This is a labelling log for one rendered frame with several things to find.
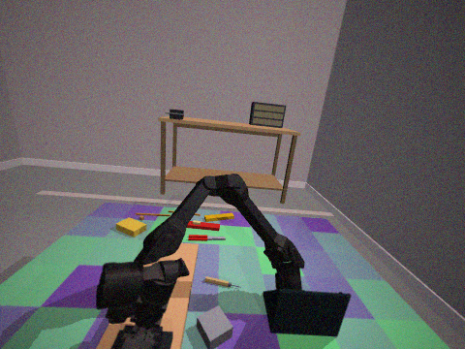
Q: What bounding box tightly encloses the red long flat block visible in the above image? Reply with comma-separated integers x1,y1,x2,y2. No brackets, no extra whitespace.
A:
187,220,220,231

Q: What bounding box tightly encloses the orange panel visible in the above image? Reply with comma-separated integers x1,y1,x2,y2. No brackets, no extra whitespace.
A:
96,243,199,349

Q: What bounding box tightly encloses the wooden-handled awl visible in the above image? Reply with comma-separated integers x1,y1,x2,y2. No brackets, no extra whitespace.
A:
205,276,241,288

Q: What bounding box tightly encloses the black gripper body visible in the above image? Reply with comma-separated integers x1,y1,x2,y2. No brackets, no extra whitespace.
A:
115,295,170,349

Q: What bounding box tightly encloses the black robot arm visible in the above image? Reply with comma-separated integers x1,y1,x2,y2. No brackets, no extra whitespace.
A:
96,174,305,325

